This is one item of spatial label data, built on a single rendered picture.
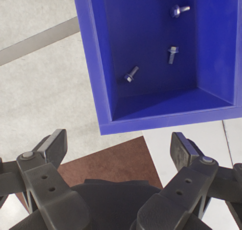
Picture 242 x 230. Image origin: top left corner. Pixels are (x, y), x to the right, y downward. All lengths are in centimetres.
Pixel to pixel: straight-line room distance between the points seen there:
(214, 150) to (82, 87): 93
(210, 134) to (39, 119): 112
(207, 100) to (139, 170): 117
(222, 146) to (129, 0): 25
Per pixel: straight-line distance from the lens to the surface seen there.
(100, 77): 17
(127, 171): 135
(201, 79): 25
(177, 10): 25
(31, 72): 122
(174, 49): 24
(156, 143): 29
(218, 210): 40
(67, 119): 121
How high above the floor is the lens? 108
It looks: 73 degrees down
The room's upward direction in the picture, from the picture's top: 178 degrees counter-clockwise
